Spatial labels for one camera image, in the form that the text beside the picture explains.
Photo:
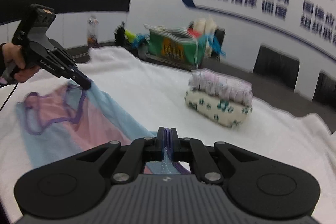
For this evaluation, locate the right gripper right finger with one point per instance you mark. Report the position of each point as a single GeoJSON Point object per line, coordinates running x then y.
{"type": "Point", "coordinates": [197, 155]}

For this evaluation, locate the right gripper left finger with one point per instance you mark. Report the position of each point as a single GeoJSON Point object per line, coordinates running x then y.
{"type": "Point", "coordinates": [136, 155]}

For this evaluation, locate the folded lilac floral garment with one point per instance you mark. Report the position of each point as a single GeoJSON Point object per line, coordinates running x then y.
{"type": "Point", "coordinates": [222, 86]}

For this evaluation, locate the clear plastic bottle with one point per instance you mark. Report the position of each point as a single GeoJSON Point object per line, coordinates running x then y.
{"type": "Point", "coordinates": [92, 32]}

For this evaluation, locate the green storage bag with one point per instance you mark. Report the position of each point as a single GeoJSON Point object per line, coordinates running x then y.
{"type": "Point", "coordinates": [183, 46]}

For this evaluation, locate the white towel table cover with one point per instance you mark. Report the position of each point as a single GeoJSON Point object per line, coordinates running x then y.
{"type": "Point", "coordinates": [154, 96]}

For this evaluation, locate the neon yellow object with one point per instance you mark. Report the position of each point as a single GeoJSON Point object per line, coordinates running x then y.
{"type": "Point", "coordinates": [130, 36]}

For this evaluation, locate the black walkie-talkie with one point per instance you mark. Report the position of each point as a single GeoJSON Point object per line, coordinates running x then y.
{"type": "Point", "coordinates": [119, 35]}

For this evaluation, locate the folded cream flower garment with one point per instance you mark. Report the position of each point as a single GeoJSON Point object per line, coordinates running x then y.
{"type": "Point", "coordinates": [224, 112]}

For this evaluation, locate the pink and blue garment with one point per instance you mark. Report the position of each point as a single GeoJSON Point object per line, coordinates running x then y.
{"type": "Point", "coordinates": [70, 120]}

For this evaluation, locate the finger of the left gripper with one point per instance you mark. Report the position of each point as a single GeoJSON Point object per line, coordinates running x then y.
{"type": "Point", "coordinates": [82, 80]}

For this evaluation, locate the person's left hand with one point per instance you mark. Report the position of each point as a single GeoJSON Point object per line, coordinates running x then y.
{"type": "Point", "coordinates": [12, 53]}

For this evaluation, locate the white clothes in bag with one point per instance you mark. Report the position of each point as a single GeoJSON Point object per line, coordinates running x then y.
{"type": "Point", "coordinates": [202, 26]}

